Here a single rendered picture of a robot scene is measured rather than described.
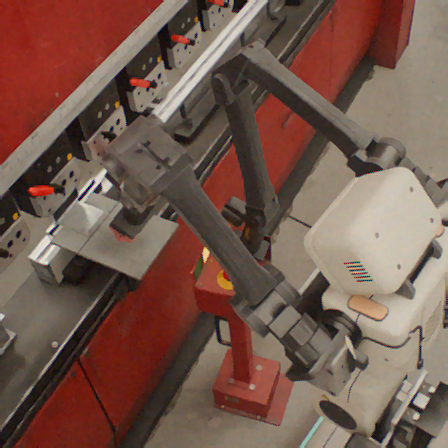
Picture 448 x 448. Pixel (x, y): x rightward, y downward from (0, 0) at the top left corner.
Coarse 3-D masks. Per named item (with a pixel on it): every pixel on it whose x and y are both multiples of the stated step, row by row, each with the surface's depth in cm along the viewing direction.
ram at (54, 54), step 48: (0, 0) 121; (48, 0) 132; (96, 0) 146; (144, 0) 162; (0, 48) 125; (48, 48) 137; (96, 48) 152; (0, 96) 129; (48, 96) 142; (0, 144) 134; (48, 144) 147; (0, 192) 138
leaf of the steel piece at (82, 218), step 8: (72, 208) 170; (80, 208) 170; (88, 208) 170; (96, 208) 170; (64, 216) 169; (72, 216) 169; (80, 216) 169; (88, 216) 168; (96, 216) 168; (104, 216) 167; (64, 224) 167; (72, 224) 167; (80, 224) 167; (88, 224) 167; (96, 224) 165; (80, 232) 165; (88, 232) 163
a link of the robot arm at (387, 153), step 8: (376, 144) 140; (384, 144) 139; (368, 152) 139; (376, 152) 137; (384, 152) 137; (392, 152) 138; (384, 160) 136; (392, 160) 137; (400, 160) 139; (408, 160) 138; (408, 168) 137
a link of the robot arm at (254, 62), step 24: (264, 48) 141; (216, 72) 145; (240, 72) 141; (264, 72) 139; (288, 72) 140; (288, 96) 140; (312, 96) 139; (312, 120) 141; (336, 120) 138; (336, 144) 141; (360, 144) 137; (360, 168) 138; (384, 168) 134
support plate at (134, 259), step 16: (112, 208) 170; (160, 224) 165; (176, 224) 165; (64, 240) 164; (80, 240) 164; (96, 240) 163; (112, 240) 163; (144, 240) 162; (160, 240) 162; (96, 256) 160; (112, 256) 160; (128, 256) 159; (144, 256) 159; (128, 272) 156; (144, 272) 156
